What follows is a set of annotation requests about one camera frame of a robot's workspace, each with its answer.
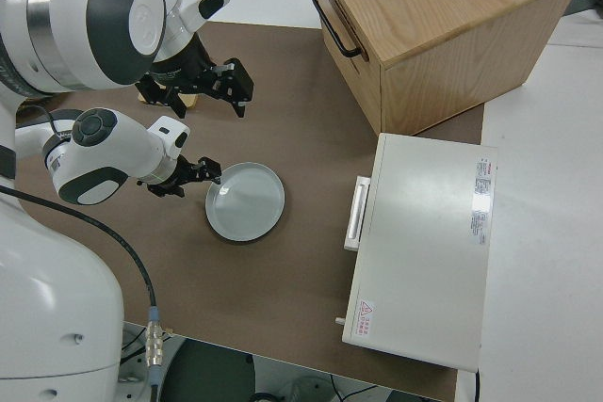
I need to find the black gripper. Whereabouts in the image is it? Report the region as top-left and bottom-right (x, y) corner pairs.
(135, 37), (256, 120)
(146, 155), (222, 199)

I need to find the black cable with metal connector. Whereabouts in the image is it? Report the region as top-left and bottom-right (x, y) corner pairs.
(0, 184), (164, 402)

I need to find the black box handle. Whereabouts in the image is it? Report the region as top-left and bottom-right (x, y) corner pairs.
(310, 0), (364, 59)

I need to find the gray round plate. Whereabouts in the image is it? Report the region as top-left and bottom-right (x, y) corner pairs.
(204, 162), (286, 243)

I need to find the brown table mat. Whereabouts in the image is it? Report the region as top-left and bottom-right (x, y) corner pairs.
(13, 20), (486, 402)

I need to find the wooden mug rack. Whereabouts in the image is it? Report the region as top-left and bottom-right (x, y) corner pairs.
(136, 90), (199, 109)

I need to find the dark round stand base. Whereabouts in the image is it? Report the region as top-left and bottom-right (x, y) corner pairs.
(162, 339), (256, 402)

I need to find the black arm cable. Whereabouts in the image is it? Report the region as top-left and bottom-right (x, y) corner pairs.
(18, 105), (72, 139)

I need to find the white toaster oven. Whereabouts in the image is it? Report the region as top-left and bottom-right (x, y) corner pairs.
(334, 132), (499, 372)

